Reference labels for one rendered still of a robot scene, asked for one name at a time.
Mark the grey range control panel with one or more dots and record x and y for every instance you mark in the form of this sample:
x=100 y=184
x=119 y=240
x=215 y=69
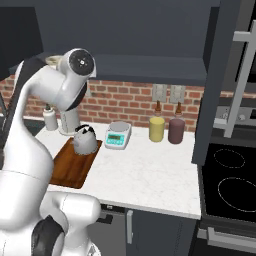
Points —
x=245 y=116

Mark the microwave oven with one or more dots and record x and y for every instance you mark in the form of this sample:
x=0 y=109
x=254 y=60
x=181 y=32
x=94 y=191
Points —
x=248 y=66

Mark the grey wall outlet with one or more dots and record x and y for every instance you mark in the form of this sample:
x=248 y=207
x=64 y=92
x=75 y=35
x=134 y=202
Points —
x=177 y=94
x=159 y=93

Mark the yellow bottle with brown neck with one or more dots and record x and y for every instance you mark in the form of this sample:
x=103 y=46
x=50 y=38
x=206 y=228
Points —
x=156 y=130

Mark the tan mug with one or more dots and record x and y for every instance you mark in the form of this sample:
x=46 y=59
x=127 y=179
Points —
x=52 y=61

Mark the teal and white kitchen scale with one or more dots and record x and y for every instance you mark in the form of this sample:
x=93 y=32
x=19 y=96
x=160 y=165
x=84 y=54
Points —
x=117 y=137

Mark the white soap dispenser bottle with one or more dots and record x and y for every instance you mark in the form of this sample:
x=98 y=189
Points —
x=50 y=120

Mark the dark red bottle brown neck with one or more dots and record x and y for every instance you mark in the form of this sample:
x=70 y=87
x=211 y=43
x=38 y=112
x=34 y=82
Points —
x=176 y=131

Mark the oven door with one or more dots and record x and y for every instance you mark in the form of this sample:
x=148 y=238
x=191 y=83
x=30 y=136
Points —
x=226 y=241

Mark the dark grey cabinet door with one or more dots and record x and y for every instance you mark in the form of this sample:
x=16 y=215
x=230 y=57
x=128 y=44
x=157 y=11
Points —
x=18 y=40
x=213 y=83

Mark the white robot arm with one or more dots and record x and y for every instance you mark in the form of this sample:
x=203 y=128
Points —
x=23 y=160

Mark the black hob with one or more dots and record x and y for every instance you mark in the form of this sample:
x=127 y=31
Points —
x=230 y=183

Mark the dark grey wall cabinet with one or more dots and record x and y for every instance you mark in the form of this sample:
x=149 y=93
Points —
x=146 y=40

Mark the dark grey base cupboard door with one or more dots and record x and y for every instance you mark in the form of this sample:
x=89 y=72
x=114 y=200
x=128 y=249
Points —
x=160 y=235

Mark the grey drawer front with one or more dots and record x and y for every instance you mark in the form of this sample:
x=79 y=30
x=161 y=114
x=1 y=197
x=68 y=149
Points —
x=108 y=238

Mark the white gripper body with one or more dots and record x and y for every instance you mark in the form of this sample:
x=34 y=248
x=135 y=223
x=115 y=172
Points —
x=69 y=126

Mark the dark sink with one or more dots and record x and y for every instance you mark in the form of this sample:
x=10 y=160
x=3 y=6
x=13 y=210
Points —
x=33 y=126

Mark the brown wooden tray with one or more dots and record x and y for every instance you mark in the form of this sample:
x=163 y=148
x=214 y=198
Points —
x=71 y=166

